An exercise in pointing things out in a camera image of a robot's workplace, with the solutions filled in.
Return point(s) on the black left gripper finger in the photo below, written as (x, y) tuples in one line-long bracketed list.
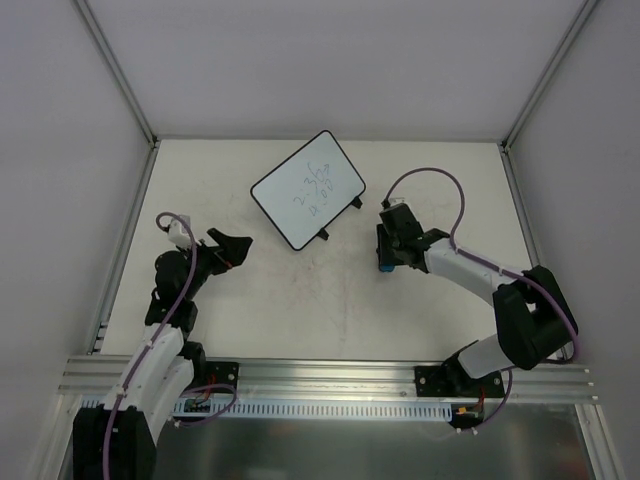
[(237, 250), (223, 241)]

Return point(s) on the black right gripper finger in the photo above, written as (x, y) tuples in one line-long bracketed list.
[(405, 254), (385, 255)]

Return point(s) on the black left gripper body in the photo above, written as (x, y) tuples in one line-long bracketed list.
[(218, 254)]

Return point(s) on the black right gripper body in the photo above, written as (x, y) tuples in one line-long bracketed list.
[(386, 251)]

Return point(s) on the white whiteboard with black frame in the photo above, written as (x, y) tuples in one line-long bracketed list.
[(308, 190)]

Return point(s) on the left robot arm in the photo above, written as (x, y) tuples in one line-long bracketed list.
[(118, 437)]

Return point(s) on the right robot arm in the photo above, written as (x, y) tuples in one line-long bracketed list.
[(532, 317)]

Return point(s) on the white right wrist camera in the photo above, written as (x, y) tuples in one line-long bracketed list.
[(392, 202)]

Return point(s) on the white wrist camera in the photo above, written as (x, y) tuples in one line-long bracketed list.
[(177, 232), (392, 202)]

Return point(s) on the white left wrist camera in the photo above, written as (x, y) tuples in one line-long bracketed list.
[(177, 232)]

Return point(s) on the left table edge rail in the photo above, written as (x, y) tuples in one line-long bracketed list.
[(107, 298)]

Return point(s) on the table edge rail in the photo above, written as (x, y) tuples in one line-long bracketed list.
[(518, 200), (107, 298)]

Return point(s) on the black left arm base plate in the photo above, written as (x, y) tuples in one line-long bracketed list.
[(222, 372)]

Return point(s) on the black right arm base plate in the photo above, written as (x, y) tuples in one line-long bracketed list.
[(453, 382)]

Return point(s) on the right table edge rail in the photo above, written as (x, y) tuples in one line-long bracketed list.
[(518, 200)]

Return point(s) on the white slotted cable duct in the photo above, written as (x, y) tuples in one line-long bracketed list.
[(315, 409)]

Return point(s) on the aluminium mounting rail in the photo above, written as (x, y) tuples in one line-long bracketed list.
[(335, 380)]

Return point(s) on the left aluminium frame post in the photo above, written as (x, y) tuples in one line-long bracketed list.
[(108, 55)]

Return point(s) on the aluminium frame post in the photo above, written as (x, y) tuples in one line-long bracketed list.
[(108, 55), (559, 53)]

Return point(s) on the right aluminium frame post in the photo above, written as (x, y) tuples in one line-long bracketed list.
[(559, 53)]

